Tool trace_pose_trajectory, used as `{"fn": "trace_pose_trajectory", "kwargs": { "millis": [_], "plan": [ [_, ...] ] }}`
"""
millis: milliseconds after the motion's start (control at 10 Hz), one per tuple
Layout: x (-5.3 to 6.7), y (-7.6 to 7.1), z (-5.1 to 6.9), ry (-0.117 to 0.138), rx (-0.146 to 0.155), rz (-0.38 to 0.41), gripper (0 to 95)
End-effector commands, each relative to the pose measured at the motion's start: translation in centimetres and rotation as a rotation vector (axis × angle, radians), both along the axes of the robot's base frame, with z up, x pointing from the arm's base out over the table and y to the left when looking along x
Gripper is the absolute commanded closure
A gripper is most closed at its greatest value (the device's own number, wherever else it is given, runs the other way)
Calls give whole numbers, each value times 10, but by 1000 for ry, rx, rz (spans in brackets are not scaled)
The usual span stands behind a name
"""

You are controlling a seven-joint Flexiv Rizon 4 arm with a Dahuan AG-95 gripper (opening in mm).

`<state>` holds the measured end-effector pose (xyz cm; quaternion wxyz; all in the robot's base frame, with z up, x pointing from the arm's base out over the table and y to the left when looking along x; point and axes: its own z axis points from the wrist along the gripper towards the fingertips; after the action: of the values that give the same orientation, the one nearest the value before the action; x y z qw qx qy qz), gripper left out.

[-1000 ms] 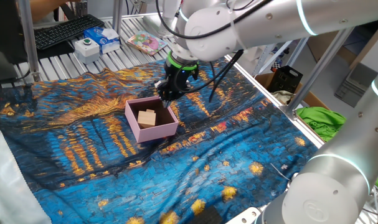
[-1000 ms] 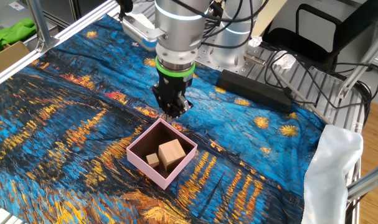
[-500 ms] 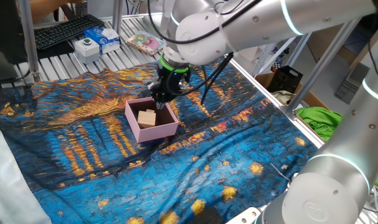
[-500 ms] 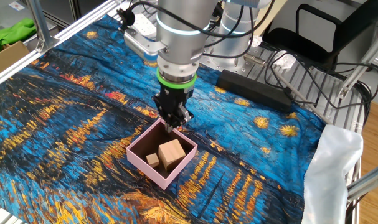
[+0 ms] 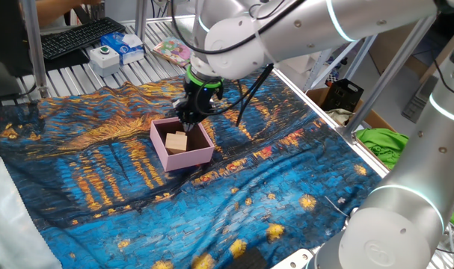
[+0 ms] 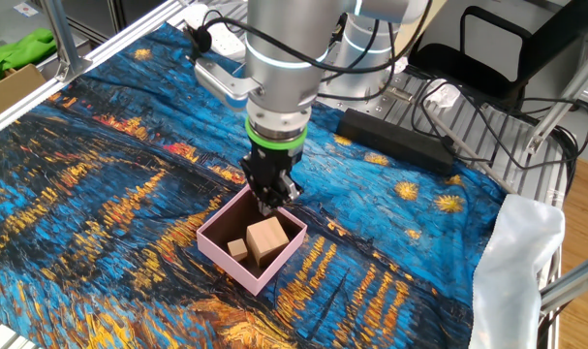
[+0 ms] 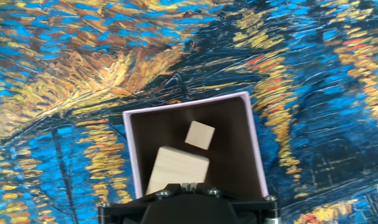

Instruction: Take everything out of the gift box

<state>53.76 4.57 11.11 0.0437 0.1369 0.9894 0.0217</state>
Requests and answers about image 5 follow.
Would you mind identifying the white box with green button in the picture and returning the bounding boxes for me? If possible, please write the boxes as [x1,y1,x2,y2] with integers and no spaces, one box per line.
[88,45,121,78]

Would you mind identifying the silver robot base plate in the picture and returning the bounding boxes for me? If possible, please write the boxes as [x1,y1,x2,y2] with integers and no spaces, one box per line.
[271,248,314,269]

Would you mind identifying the black plastic crate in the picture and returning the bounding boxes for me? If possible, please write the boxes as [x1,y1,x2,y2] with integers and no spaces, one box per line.
[321,78,365,113]

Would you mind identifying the colourful children's book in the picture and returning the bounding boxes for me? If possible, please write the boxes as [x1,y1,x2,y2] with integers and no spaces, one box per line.
[153,37,193,68]

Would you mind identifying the aluminium frame post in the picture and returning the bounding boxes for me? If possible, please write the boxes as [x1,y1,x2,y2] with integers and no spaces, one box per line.
[20,0,51,99]
[135,0,149,42]

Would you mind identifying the large wooden block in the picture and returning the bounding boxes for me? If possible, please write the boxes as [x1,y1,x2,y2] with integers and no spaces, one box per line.
[165,132,188,155]

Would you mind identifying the black computer monitor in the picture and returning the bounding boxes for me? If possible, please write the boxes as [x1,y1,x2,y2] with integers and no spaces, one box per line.
[0,0,35,102]

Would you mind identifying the black white checkerboard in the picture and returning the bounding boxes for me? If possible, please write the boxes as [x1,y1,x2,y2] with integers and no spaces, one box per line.
[325,69,342,89]

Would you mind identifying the starry night print cloth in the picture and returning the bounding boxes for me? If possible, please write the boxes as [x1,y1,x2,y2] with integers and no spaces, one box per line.
[0,55,384,269]

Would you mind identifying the large brown cardboard carton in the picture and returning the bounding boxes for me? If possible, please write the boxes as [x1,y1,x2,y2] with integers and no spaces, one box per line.
[368,31,433,79]

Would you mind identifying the translucent white plastic sheet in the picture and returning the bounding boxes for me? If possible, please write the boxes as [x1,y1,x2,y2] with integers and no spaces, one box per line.
[0,155,63,269]

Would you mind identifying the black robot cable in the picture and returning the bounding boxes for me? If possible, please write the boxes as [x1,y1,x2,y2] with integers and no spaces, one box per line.
[194,63,274,128]

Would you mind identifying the white foam board stack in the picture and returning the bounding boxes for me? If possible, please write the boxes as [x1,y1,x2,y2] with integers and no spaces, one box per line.
[278,52,325,75]

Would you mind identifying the beige cloth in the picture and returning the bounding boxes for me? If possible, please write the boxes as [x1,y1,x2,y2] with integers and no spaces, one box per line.
[325,108,357,126]

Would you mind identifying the open cardboard box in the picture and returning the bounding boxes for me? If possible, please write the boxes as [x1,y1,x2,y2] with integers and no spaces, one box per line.
[306,87,398,158]

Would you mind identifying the black keyboard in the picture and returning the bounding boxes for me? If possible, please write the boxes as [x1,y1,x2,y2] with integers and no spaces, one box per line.
[40,16,126,61]

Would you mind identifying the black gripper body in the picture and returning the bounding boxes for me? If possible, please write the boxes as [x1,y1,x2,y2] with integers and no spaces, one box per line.
[173,78,224,123]

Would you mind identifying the green cloth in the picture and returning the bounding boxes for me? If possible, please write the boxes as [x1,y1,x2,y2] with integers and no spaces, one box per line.
[355,128,454,228]

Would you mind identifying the aluminium frame strut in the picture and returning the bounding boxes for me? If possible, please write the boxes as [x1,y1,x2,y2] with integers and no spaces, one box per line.
[337,16,437,145]

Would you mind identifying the white metal shelf rack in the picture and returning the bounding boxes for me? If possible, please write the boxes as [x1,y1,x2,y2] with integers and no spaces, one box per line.
[303,35,379,93]

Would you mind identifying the person's forearm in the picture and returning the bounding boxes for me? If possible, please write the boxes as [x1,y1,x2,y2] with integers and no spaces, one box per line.
[35,0,102,28]

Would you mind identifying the pink gift box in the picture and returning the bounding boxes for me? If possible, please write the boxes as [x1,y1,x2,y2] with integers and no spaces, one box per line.
[149,114,215,173]

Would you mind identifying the black curved strap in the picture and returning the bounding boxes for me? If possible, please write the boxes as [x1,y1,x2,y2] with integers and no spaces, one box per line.
[63,3,91,25]

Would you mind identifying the grey plastic crate stack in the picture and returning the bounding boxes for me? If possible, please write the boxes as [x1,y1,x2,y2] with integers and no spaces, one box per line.
[401,76,439,124]

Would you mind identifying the blue tissue pack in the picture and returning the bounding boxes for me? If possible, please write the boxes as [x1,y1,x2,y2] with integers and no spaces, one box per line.
[100,31,145,65]

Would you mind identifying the white zip tie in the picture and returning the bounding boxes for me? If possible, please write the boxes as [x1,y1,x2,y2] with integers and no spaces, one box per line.
[325,195,350,218]

